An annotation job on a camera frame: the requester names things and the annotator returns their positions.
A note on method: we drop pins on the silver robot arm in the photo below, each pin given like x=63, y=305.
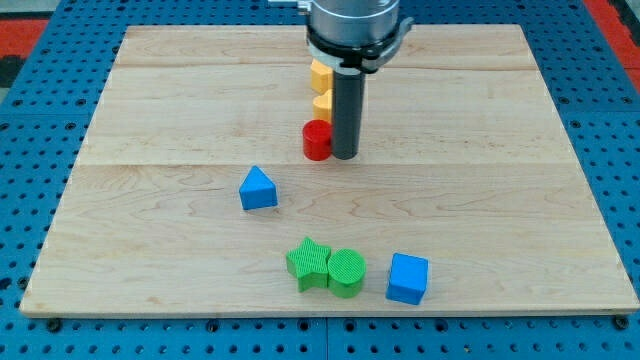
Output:
x=351, y=36

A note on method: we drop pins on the blue triangle block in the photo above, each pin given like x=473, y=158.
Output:
x=257, y=190

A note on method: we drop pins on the red cylinder block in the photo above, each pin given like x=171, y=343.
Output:
x=317, y=140

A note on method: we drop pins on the yellow heart block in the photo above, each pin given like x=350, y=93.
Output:
x=322, y=107

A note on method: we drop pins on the green star block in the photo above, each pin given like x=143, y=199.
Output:
x=308, y=264

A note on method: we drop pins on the green cylinder block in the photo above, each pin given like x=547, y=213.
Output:
x=346, y=270

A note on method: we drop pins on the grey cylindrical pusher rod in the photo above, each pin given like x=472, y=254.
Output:
x=347, y=103

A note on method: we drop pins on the yellow hexagon block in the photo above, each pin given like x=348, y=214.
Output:
x=321, y=77

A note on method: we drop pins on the blue cube block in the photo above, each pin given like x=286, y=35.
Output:
x=408, y=279

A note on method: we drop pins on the wooden board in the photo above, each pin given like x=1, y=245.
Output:
x=463, y=160

